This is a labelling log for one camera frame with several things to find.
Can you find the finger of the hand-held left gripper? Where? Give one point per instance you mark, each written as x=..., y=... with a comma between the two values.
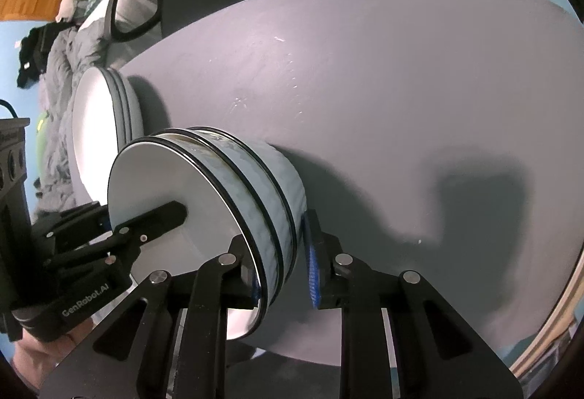
x=77, y=221
x=155, y=221

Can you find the black clothes pile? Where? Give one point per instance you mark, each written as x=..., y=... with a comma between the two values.
x=34, y=54

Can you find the white pillow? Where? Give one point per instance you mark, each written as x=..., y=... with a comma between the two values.
x=93, y=18

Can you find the large white bowl black rim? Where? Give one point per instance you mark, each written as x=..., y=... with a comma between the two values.
x=283, y=184
x=248, y=207

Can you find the green soft item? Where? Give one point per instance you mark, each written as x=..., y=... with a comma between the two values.
x=42, y=123

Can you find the person's left hand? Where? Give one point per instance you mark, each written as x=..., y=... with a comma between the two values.
x=39, y=358

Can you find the grey quilted duvet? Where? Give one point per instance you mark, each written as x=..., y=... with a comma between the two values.
x=59, y=75

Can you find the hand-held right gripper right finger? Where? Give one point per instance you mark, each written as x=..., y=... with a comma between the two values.
x=312, y=262

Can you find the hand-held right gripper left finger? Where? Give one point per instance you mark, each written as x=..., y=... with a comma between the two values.
x=239, y=264

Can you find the small white bowl black rim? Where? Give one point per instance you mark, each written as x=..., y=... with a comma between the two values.
x=150, y=180

